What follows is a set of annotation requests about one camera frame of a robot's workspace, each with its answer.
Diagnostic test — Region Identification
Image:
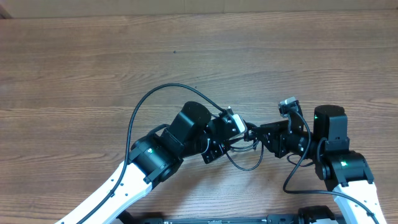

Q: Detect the thin black usb cable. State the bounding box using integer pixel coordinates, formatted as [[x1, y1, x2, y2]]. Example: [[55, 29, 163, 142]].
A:
[[224, 141, 315, 172]]

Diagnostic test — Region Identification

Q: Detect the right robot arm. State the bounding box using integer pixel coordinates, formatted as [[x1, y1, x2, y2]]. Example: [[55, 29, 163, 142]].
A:
[[254, 101, 386, 223]]

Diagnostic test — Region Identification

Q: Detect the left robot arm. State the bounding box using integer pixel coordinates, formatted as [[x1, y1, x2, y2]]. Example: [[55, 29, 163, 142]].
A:
[[59, 101, 248, 223]]

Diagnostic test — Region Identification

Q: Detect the black left camera cable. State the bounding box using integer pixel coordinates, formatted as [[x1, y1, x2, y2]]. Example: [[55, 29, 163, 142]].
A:
[[76, 83, 228, 224]]

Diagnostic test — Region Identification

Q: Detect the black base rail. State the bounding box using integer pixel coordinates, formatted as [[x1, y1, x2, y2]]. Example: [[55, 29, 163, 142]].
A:
[[116, 205, 346, 224]]

